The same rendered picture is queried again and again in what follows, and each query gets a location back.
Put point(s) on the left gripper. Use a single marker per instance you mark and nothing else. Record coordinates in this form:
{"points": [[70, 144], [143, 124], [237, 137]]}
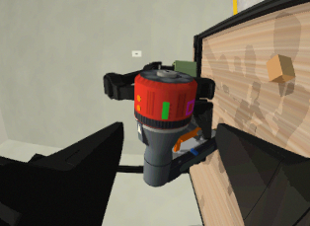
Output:
{"points": [[203, 110]]}

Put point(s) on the black hose nozzle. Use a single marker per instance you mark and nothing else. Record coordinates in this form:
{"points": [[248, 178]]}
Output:
{"points": [[163, 109]]}

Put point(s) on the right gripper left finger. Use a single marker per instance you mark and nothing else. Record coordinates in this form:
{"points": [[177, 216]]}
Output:
{"points": [[70, 187]]}

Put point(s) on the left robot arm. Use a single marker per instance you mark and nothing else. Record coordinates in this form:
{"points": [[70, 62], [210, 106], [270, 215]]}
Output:
{"points": [[126, 92]]}

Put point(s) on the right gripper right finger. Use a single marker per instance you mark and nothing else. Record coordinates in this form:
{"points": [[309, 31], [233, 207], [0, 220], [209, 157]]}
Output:
{"points": [[271, 184]]}

